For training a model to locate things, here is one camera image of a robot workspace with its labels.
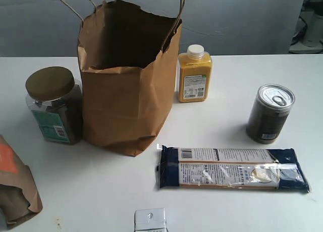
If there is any silver metal bracket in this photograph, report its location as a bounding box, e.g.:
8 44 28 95
134 208 168 232

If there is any blue noodle package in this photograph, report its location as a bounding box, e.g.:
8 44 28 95
156 145 310 193

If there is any large brown paper bag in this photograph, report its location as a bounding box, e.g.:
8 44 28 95
77 0 182 156

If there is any clear jar with gold lid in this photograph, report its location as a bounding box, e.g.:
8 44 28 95
25 66 83 145

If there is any brown kraft snack pouch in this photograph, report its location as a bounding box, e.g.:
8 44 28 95
1 136 43 229

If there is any dark tin can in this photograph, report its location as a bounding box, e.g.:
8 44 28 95
246 84 295 144

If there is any white stand in background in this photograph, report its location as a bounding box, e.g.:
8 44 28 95
289 0 322 54

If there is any yellow bottle with white cap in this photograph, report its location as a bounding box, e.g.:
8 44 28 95
178 44 212 103

